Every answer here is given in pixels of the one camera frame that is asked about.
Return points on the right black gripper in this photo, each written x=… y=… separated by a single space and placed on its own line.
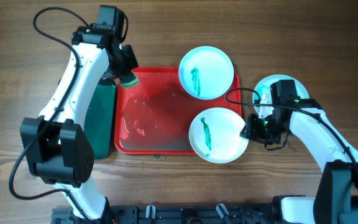
x=255 y=133

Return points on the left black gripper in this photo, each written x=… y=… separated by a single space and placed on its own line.
x=132 y=63

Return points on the green yellow sponge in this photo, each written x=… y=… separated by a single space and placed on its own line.
x=129 y=80

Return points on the white plate green smear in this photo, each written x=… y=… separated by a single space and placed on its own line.
x=263 y=89

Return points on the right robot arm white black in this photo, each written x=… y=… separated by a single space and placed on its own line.
x=336 y=200

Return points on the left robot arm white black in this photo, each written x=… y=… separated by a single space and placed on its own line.
x=55 y=145

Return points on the dark green tray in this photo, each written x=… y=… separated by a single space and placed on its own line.
x=99 y=119

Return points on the red plastic tray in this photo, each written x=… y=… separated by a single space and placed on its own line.
x=154 y=116

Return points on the white plate bottom right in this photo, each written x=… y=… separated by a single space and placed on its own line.
x=214 y=135

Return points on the white plate top right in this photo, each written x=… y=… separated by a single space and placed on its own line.
x=206 y=72

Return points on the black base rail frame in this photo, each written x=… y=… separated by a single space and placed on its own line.
x=244 y=214

